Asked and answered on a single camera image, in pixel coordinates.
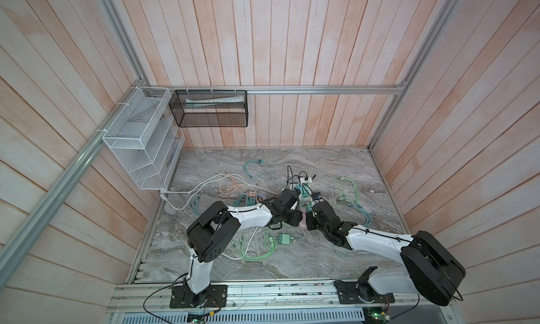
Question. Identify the white power strip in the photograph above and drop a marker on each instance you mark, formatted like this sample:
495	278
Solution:
303	188

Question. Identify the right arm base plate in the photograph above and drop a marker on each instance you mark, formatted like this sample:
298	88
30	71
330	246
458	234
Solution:
360	291

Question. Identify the green charger plug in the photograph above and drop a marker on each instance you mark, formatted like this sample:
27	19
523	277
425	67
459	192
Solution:
285	239

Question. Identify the teal charger plug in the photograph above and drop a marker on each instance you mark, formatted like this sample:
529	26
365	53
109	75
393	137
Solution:
308	206

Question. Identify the blue power strip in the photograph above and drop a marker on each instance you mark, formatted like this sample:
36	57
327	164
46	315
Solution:
253	198

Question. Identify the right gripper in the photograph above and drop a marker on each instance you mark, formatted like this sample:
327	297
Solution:
309	216

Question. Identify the aluminium frame rail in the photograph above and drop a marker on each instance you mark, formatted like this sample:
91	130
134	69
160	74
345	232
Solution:
301	90

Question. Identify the white wire mesh shelf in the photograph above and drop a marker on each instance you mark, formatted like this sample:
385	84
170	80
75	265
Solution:
144	140

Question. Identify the black mesh basket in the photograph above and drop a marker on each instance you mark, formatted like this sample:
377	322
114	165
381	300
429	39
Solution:
210	108

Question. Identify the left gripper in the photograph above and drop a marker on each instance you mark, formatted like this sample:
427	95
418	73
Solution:
297	218

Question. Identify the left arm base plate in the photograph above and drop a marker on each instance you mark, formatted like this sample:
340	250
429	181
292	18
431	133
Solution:
212	296

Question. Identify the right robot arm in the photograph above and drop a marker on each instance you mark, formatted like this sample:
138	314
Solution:
426	267

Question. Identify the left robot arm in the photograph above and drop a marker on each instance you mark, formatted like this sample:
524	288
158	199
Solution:
210	234

